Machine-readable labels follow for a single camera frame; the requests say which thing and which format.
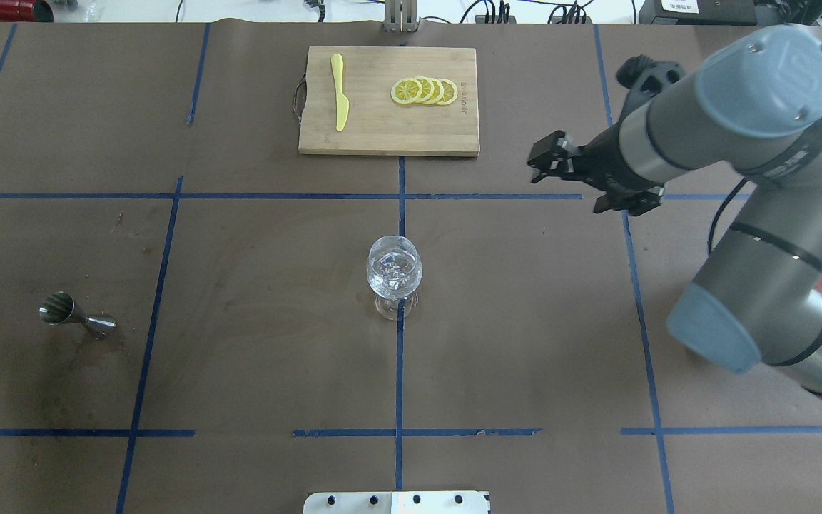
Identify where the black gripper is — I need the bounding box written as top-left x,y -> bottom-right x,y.
527,126 -> 665,217

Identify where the steel double jigger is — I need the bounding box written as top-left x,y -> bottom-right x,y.
37,291 -> 118,341

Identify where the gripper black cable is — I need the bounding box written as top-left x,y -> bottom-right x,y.
707,177 -> 751,256

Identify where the wooden cutting board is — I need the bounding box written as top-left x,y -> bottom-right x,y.
299,46 -> 482,158

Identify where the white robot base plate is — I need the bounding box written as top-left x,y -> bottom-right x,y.
303,490 -> 492,513

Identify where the clear wine glass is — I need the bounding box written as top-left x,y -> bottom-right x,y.
365,235 -> 423,321

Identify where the lemon slice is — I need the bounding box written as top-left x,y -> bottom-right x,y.
390,78 -> 424,105
414,77 -> 431,104
436,79 -> 459,106
425,78 -> 445,105

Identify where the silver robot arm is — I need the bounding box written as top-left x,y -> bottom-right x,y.
527,25 -> 822,400

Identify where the yellow plastic knife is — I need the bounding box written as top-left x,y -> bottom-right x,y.
330,53 -> 351,131

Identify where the aluminium camera post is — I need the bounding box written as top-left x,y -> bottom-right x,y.
382,0 -> 420,34

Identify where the front lemon slice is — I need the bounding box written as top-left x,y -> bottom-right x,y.
390,78 -> 424,105

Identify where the black equipment box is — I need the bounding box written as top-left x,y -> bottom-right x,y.
637,1 -> 757,26

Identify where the black power strip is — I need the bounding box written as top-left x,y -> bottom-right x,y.
466,9 -> 594,25

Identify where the red cylinder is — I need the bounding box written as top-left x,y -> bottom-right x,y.
0,1 -> 54,23

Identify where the back lemon slice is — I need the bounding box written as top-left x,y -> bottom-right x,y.
436,79 -> 459,106

